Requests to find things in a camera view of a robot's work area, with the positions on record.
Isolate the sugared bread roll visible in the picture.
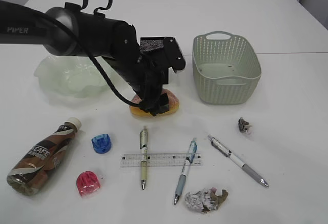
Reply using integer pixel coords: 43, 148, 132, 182
129, 89, 180, 117

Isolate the white grey pen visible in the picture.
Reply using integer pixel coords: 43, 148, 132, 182
207, 134, 270, 188

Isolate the clear plastic ruler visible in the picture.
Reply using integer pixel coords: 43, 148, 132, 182
120, 153, 203, 167

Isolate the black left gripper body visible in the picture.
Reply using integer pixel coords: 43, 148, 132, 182
102, 24, 168, 98

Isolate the cream patterned pen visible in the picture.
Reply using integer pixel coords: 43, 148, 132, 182
139, 126, 148, 190

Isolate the light blue pen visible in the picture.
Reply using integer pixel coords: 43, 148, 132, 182
173, 137, 197, 205

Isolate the blue pencil sharpener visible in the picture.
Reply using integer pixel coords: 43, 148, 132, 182
91, 134, 112, 154

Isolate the green plastic basket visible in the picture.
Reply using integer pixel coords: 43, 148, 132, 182
192, 31, 262, 105

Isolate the red pencil sharpener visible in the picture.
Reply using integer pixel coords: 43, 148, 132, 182
76, 171, 101, 197

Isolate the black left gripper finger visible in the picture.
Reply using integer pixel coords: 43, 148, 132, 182
150, 93, 169, 116
139, 86, 160, 113

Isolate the brown Nescafe coffee bottle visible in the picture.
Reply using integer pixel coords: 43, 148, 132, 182
6, 117, 81, 196

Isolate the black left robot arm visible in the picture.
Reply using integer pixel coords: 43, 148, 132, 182
1, 1, 170, 116

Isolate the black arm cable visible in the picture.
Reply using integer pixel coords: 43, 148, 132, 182
0, 0, 147, 107

